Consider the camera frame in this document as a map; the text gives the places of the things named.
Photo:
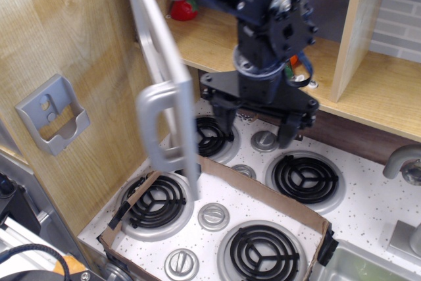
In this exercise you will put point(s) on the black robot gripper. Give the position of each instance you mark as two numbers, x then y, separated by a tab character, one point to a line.
266	91

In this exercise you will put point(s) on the silver toy microwave door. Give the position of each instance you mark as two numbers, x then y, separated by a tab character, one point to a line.
165	109

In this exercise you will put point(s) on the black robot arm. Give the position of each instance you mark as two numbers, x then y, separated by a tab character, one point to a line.
269	34

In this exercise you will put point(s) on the hanging silver toy strainer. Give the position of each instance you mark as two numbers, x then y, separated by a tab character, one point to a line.
246	117

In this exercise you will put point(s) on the back silver stove knob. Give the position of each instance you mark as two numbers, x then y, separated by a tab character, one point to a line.
264	141

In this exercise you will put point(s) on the silver stove knob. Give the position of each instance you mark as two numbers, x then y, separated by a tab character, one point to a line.
264	141
245	170
181	265
213	217

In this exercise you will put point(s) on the back left stove burner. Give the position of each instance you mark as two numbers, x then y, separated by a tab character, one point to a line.
215	144

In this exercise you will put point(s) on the stove burner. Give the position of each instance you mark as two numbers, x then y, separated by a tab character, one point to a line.
308	178
260	250
215	144
161	212

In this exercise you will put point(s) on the middle silver stove knob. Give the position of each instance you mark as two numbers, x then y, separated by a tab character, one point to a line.
245	170

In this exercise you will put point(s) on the orange toy carrot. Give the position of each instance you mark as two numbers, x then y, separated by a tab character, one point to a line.
289	67

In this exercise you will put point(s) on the white door latch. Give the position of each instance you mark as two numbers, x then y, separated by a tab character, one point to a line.
312	84

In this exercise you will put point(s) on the brown cardboard barrier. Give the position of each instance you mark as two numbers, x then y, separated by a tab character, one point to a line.
245	198

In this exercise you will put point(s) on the back right stove burner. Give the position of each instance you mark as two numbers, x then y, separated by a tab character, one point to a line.
308	178

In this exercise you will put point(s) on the centre silver stove knob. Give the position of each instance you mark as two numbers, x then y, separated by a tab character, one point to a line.
213	217

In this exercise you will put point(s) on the wooden shelf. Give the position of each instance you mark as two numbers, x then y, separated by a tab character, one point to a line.
384	92

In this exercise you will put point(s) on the front left stove burner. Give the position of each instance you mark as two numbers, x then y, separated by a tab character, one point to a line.
161	212

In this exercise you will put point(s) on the red toy strawberry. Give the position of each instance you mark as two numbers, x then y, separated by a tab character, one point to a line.
184	10

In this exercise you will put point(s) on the front right stove burner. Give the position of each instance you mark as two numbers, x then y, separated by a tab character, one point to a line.
260	250

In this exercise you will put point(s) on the grey toy faucet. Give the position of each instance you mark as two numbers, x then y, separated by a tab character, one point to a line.
404	160

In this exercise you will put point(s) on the front silver stove knob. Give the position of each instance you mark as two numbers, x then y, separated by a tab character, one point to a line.
181	265

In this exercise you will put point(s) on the silver toy sink basin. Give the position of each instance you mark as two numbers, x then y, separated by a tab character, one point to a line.
350	262

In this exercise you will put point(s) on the silver oven knob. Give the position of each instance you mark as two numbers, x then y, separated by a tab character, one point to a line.
114	273

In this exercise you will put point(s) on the grey faucet handle base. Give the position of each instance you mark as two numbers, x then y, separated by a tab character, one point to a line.
405	241

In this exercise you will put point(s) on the grey wall phone holder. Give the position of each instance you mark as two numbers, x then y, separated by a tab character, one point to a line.
44	105

